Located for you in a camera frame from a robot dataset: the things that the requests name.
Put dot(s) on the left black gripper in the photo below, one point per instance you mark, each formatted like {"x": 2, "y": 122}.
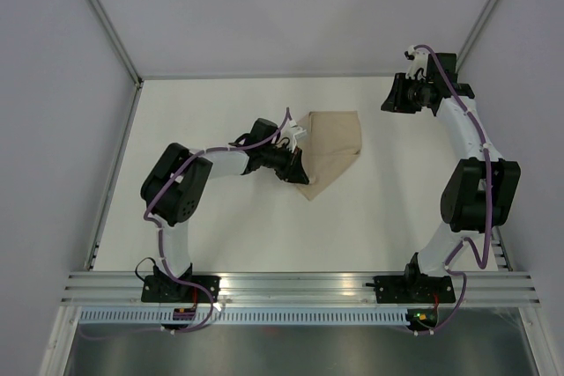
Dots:
{"x": 293, "y": 171}

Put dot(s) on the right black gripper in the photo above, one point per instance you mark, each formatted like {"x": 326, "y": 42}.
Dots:
{"x": 396, "y": 100}

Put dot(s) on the beige cloth napkin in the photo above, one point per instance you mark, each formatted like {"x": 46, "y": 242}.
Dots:
{"x": 332, "y": 145}

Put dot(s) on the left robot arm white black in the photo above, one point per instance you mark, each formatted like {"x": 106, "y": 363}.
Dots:
{"x": 174, "y": 187}

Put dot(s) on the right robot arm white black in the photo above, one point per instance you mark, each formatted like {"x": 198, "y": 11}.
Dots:
{"x": 438, "y": 256}

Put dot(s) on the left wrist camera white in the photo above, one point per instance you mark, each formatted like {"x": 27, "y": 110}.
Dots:
{"x": 293, "y": 132}

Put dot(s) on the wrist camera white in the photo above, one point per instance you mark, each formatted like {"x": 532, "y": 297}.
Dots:
{"x": 293, "y": 132}
{"x": 418, "y": 56}

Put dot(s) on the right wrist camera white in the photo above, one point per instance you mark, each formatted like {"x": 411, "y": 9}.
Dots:
{"x": 418, "y": 56}

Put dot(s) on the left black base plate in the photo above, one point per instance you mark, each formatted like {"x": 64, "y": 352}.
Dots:
{"x": 161, "y": 289}

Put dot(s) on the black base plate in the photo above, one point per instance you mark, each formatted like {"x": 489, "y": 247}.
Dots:
{"x": 420, "y": 289}
{"x": 161, "y": 289}

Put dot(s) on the aluminium frame post right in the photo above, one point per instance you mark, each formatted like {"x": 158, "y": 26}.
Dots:
{"x": 478, "y": 27}

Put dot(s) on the aluminium frame post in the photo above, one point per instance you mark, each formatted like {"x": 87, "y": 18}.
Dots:
{"x": 478, "y": 27}
{"x": 115, "y": 42}

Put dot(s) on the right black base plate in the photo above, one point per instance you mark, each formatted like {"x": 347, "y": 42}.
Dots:
{"x": 420, "y": 289}

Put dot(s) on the aluminium frame back bar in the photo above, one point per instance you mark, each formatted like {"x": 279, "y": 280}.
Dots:
{"x": 256, "y": 75}

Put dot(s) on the aluminium frame right rail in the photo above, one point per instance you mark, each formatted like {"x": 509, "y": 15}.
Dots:
{"x": 479, "y": 194}

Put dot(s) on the aluminium mounting rail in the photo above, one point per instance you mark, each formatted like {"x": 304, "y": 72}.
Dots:
{"x": 483, "y": 289}

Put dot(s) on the white slotted cable duct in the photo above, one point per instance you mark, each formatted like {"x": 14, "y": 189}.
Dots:
{"x": 269, "y": 316}

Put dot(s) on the aluminium frame post left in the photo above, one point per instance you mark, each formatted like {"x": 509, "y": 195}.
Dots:
{"x": 115, "y": 42}

